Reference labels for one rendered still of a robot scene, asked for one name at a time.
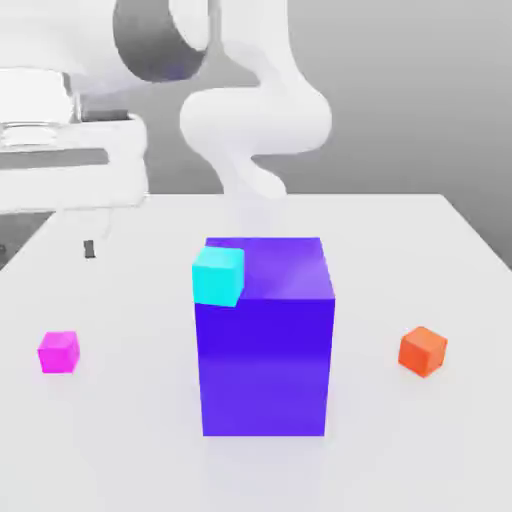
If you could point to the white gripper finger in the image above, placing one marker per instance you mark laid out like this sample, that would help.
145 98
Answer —
89 248

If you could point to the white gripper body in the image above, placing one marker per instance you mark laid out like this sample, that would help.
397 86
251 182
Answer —
120 180

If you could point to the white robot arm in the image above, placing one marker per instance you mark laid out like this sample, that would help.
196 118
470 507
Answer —
256 120

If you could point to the small magenta cube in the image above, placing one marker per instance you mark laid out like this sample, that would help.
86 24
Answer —
59 352

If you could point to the small cyan cube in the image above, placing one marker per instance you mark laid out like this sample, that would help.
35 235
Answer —
218 278

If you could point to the small orange cube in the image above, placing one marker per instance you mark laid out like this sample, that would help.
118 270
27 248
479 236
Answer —
422 352

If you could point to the large purple box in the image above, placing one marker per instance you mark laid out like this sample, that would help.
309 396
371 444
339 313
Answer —
264 360

